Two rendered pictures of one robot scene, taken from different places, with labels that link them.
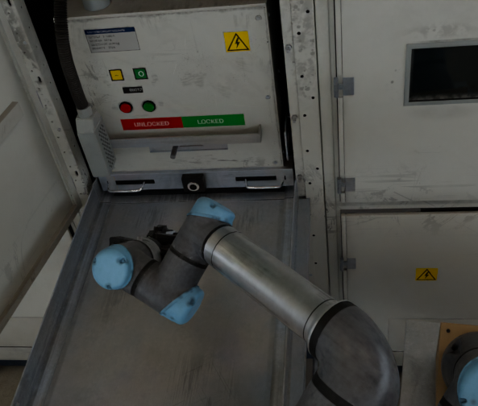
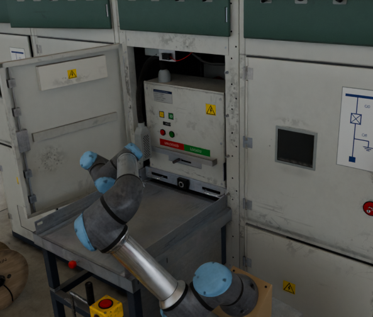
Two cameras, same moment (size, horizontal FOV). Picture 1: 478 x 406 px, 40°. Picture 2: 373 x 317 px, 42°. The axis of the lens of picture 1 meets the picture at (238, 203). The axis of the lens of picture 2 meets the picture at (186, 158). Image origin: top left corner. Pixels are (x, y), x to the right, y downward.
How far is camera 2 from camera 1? 1.13 m
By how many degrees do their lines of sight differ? 31
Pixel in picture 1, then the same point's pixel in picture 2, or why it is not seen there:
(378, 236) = (263, 247)
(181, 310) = (100, 182)
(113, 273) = (85, 160)
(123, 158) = (157, 160)
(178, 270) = (107, 166)
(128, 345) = not seen: hidden behind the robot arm
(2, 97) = (111, 107)
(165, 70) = (180, 117)
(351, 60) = (251, 127)
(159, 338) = not seen: hidden behind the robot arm
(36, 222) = not seen: hidden behind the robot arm
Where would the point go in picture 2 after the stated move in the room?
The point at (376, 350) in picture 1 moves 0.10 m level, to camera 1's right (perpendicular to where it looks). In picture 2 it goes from (127, 188) to (155, 193)
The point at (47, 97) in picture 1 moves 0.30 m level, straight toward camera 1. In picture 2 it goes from (131, 116) to (114, 135)
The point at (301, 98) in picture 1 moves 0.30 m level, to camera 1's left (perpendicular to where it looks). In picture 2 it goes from (231, 145) to (172, 138)
